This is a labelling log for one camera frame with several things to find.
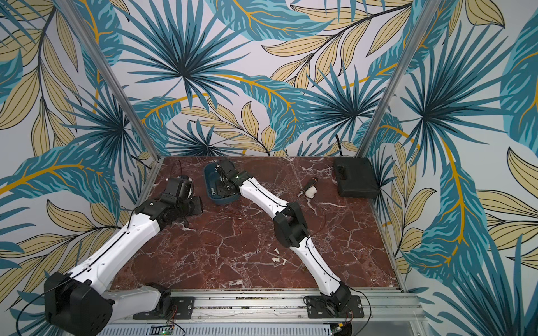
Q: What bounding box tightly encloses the teal plastic storage box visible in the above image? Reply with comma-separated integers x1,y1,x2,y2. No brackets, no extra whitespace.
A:
204,162,240,205

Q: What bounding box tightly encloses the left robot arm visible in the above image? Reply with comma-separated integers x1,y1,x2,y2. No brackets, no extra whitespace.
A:
44,175,203,335

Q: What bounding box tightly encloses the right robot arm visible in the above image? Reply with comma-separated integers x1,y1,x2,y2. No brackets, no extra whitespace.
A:
216,159,352,313

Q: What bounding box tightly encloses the black and white bottle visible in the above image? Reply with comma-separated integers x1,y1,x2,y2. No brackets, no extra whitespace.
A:
297,177,317,199

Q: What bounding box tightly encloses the black plastic case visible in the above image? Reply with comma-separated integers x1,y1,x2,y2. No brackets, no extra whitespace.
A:
333,157,380,199

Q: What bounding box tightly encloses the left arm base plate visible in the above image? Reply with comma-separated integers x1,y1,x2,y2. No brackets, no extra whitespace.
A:
133,296,195,320

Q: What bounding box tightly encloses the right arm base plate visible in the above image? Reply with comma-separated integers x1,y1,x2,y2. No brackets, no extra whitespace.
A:
303,295,365,319

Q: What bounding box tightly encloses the aluminium frame rail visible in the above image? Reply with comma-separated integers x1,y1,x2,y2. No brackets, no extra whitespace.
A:
101,288,433,335

